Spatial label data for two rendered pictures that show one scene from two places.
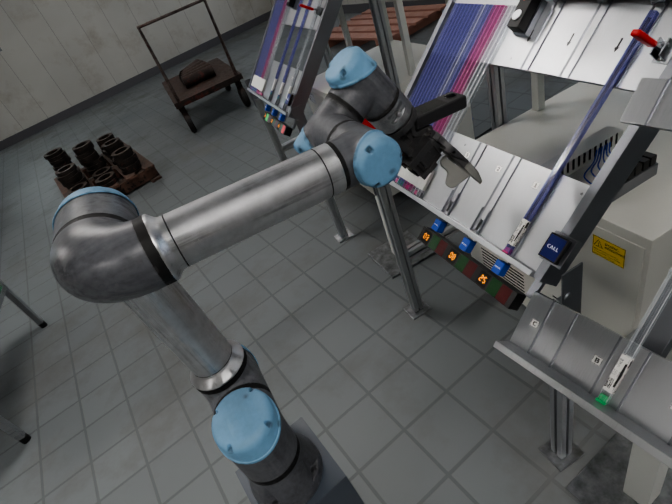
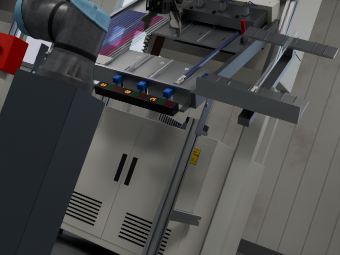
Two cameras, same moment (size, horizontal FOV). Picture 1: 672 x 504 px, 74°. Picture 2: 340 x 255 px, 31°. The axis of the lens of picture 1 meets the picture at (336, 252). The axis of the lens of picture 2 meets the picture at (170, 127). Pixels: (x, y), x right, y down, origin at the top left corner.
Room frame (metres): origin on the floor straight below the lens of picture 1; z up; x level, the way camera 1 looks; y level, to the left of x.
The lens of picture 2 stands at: (-0.76, 1.28, 0.42)
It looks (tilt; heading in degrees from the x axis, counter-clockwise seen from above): 4 degrees up; 311
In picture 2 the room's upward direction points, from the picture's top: 20 degrees clockwise
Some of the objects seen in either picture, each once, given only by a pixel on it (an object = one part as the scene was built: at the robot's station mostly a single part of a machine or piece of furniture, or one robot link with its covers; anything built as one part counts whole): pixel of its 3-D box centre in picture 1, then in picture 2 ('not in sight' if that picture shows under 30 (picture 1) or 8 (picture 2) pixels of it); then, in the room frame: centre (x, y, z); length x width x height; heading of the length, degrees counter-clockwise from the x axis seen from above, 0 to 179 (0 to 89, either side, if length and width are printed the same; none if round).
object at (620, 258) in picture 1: (609, 218); (154, 197); (1.05, -0.90, 0.31); 0.70 x 0.65 x 0.62; 12
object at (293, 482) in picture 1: (278, 462); (69, 68); (0.50, 0.26, 0.60); 0.15 x 0.15 x 0.10
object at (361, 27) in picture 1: (378, 27); not in sight; (5.55, -1.48, 0.07); 1.41 x 0.97 x 0.13; 21
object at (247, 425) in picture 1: (253, 430); (82, 26); (0.51, 0.27, 0.72); 0.13 x 0.12 x 0.14; 14
